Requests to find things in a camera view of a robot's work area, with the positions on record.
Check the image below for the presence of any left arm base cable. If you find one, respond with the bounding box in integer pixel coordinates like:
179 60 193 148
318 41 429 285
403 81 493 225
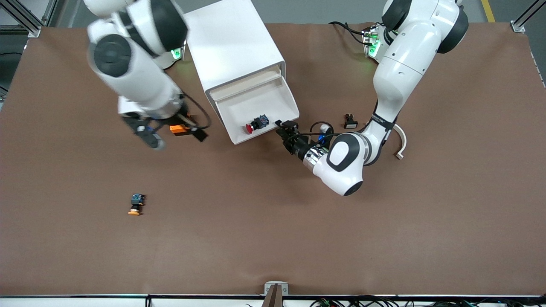
328 20 369 46

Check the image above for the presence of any red mushroom push button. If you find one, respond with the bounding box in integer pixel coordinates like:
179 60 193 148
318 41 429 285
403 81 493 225
245 114 270 134

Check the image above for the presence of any metal table edge bracket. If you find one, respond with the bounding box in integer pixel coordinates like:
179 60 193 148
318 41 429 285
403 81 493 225
264 281 289 307

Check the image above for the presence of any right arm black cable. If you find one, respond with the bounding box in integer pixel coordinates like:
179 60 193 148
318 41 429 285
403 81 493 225
181 92 212 130

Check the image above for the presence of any black cable bundle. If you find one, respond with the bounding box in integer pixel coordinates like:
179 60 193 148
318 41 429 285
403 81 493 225
309 295 546 307

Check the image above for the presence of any white plastic drawer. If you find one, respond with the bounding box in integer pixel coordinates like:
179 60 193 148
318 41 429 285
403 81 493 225
209 70 300 145

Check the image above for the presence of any aluminium frame post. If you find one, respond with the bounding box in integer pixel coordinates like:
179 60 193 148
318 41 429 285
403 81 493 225
511 0 546 33
0 0 42 38

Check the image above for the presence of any white drawer cabinet housing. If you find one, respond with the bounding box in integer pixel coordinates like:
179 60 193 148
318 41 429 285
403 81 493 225
184 0 286 116

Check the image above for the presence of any white half-ring pipe clamp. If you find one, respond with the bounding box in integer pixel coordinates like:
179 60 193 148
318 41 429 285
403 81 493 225
392 123 408 160

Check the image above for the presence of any white table edge rail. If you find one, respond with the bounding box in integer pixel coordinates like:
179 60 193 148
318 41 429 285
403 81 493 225
0 293 546 307

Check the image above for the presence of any orange mushroom push button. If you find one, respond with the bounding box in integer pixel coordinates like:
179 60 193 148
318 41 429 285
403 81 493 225
128 194 147 216

